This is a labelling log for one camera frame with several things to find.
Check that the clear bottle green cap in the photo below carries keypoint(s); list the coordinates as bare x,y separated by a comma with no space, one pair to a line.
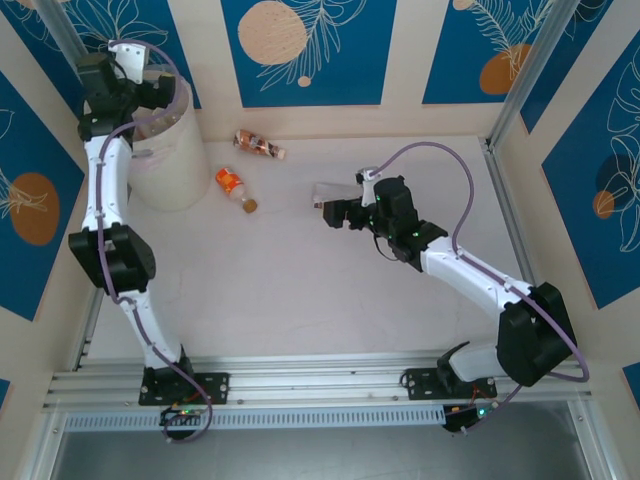
335,191

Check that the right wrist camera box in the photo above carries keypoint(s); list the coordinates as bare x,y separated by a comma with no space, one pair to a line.
367,190

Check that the beige waste bin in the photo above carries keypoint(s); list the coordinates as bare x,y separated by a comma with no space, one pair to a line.
170,170

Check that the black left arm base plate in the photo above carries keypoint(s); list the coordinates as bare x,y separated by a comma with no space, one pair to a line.
215,387

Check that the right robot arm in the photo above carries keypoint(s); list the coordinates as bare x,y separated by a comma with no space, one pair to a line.
470,280

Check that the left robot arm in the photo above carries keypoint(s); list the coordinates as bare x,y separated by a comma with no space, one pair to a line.
107,175

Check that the aluminium mounting rail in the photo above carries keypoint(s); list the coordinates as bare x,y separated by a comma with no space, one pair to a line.
310,380

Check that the brown drink bottle beige cap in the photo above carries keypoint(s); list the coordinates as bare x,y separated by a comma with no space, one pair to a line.
255,142

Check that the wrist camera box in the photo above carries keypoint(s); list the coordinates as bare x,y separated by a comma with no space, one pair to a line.
131,57
367,190

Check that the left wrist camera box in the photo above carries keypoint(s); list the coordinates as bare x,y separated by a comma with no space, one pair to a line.
131,57

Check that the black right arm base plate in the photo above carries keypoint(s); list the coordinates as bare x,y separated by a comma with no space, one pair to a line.
420,384

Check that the aluminium frame post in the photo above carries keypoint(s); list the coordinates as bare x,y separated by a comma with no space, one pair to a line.
530,65
55,20

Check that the orange label bottle brown cap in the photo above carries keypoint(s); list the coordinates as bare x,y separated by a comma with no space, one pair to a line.
229,181

